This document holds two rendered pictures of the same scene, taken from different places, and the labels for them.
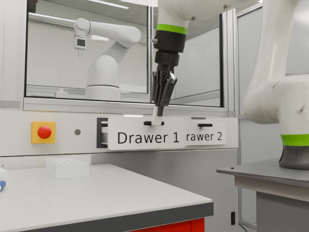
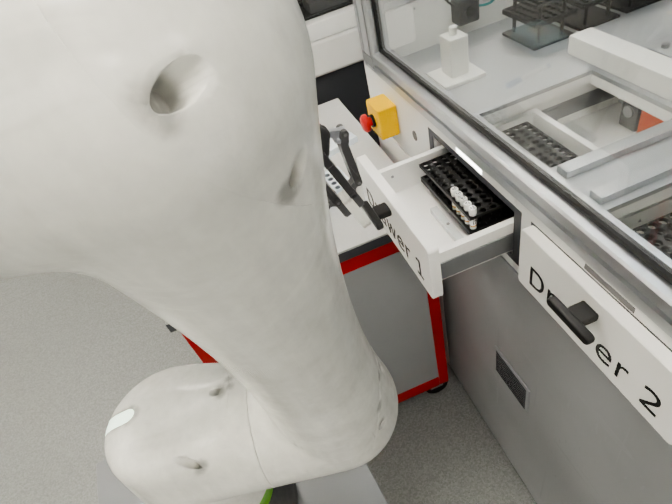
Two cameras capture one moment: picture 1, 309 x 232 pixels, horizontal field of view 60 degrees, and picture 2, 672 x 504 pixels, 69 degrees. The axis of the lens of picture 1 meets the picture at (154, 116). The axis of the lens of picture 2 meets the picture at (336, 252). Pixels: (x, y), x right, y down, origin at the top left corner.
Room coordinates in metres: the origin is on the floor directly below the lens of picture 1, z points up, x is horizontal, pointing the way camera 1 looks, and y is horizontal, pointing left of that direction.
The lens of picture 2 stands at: (1.03, -0.60, 1.42)
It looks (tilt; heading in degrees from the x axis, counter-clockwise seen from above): 43 degrees down; 110
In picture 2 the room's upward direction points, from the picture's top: 17 degrees counter-clockwise
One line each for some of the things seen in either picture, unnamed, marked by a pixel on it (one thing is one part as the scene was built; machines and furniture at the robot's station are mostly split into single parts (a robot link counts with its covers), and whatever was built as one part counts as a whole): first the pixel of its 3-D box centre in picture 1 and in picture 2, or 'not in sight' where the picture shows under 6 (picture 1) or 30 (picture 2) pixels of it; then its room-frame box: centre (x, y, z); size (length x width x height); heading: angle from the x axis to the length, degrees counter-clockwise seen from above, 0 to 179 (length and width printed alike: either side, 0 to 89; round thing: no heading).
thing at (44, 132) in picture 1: (44, 132); (367, 122); (0.85, 0.35, 0.88); 0.04 x 0.03 x 0.04; 117
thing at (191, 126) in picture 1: (199, 132); (593, 322); (1.19, -0.20, 0.87); 0.29 x 0.02 x 0.11; 117
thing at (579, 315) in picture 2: (203, 125); (578, 315); (1.17, -0.21, 0.91); 0.07 x 0.04 x 0.01; 117
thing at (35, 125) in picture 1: (43, 132); (381, 117); (0.88, 0.36, 0.88); 0.07 x 0.05 x 0.07; 117
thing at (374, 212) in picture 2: (152, 123); (378, 212); (0.91, 0.01, 0.91); 0.07 x 0.04 x 0.01; 117
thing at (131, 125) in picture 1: (149, 132); (396, 220); (0.93, 0.02, 0.87); 0.29 x 0.02 x 0.11; 117
